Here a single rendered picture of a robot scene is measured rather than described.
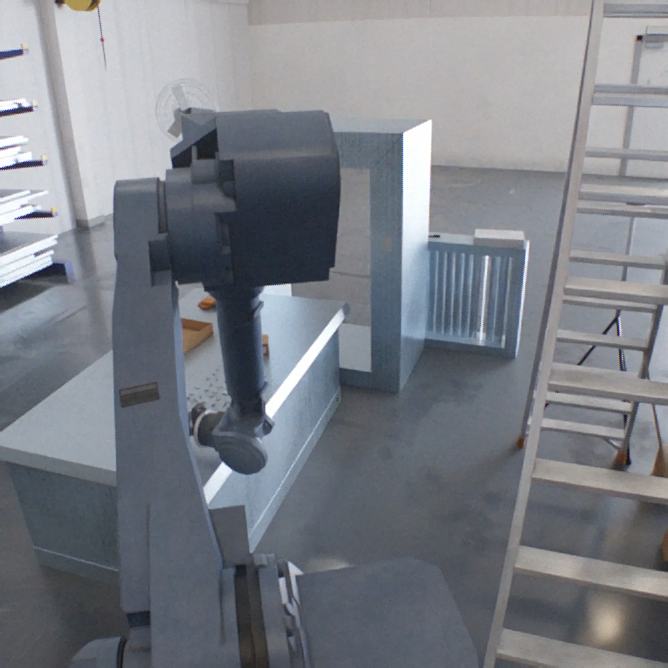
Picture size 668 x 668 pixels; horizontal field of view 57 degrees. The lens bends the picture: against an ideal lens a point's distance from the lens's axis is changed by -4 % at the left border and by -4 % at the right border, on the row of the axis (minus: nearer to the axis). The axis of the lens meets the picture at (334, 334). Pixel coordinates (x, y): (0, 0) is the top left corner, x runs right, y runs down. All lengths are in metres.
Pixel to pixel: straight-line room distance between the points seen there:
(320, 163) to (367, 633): 0.85
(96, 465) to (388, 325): 2.00
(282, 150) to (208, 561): 0.76
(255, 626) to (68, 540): 1.92
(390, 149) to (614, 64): 7.92
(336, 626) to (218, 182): 0.84
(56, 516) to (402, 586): 1.91
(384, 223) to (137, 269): 2.46
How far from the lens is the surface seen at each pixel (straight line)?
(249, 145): 1.28
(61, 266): 6.78
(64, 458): 2.54
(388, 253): 3.62
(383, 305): 3.74
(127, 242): 1.28
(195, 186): 1.31
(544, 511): 3.17
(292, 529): 2.99
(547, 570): 1.68
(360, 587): 1.15
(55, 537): 2.92
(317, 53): 11.99
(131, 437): 1.15
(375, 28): 11.63
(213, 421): 2.25
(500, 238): 4.20
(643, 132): 11.21
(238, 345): 1.81
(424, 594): 1.14
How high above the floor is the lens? 2.01
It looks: 25 degrees down
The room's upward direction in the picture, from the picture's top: 2 degrees counter-clockwise
